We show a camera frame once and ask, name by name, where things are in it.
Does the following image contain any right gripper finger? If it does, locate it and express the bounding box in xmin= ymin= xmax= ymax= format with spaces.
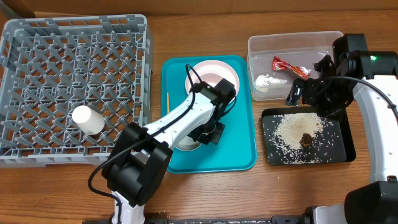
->
xmin=285 ymin=78 xmax=304 ymax=106
xmin=314 ymin=55 xmax=335 ymax=77

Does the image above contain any grey-white bowl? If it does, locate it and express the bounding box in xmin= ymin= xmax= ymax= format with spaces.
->
xmin=176 ymin=136 xmax=202 ymax=151

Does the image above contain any red snack wrapper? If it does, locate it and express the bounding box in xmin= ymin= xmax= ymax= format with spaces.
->
xmin=272 ymin=56 xmax=311 ymax=80

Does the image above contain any rice pile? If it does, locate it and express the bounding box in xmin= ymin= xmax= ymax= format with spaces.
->
xmin=264 ymin=112 xmax=343 ymax=165

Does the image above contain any white tissue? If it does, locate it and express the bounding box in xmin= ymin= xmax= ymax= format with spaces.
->
xmin=255 ymin=74 xmax=287 ymax=87

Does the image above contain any brown food scrap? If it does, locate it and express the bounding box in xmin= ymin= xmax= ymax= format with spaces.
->
xmin=299 ymin=133 xmax=313 ymax=148

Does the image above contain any white paper cup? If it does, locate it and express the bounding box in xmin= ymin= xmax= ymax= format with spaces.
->
xmin=72 ymin=105 xmax=105 ymax=135

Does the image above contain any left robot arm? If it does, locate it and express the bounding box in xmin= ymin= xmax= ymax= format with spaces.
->
xmin=101 ymin=79 xmax=236 ymax=223

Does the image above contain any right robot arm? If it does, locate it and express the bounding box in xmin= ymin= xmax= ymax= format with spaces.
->
xmin=285 ymin=34 xmax=397 ymax=224

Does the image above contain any black waste tray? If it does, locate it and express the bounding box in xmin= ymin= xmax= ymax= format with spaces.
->
xmin=262 ymin=107 xmax=356 ymax=166

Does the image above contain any teal serving tray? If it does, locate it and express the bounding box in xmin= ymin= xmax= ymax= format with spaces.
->
xmin=161 ymin=55 xmax=257 ymax=174

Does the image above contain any clear plastic bin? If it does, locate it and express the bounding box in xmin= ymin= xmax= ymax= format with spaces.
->
xmin=247 ymin=31 xmax=343 ymax=101

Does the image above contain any wooden chopstick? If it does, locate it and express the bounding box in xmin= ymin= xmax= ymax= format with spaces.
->
xmin=167 ymin=92 xmax=170 ymax=114

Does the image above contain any large white plate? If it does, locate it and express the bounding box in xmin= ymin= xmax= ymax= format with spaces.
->
xmin=193 ymin=60 xmax=240 ymax=95

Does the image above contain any grey dish rack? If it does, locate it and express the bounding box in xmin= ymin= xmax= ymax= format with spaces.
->
xmin=1 ymin=14 xmax=154 ymax=168

